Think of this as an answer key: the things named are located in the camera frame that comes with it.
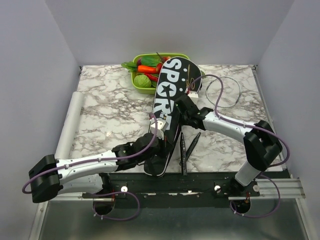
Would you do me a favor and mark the red toy chili pepper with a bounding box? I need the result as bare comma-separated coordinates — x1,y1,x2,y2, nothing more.
145,73,159,83

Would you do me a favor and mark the orange toy carrot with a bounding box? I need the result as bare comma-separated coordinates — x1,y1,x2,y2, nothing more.
137,65,159,74

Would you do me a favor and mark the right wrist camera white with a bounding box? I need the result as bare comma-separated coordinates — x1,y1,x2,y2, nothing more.
187,91,199,100

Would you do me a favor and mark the green toy cabbage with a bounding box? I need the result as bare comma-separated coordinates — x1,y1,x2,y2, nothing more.
133,74,152,88

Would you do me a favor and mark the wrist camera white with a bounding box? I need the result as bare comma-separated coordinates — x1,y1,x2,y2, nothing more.
187,91,199,100
149,118,168,140

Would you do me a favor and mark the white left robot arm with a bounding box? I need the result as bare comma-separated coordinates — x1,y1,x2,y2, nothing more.
22,133,166,203

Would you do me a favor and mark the red toy cherry bunch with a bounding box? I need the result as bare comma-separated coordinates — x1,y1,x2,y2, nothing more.
155,52,171,74

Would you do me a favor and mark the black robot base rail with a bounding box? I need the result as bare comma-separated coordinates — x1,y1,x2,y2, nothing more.
82,171,263,211

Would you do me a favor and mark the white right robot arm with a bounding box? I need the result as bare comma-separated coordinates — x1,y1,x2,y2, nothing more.
175,94,283,196

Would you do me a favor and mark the black racket cover bag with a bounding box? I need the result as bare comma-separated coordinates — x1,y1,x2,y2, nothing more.
143,56,202,177

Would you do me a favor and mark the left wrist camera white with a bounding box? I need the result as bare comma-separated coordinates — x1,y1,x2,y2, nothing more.
149,118,168,140

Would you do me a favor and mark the white shuttlecock tube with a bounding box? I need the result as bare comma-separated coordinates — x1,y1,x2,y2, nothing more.
54,91,85,159

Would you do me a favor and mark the green plastic basket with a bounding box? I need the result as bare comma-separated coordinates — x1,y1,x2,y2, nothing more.
122,52,190,95

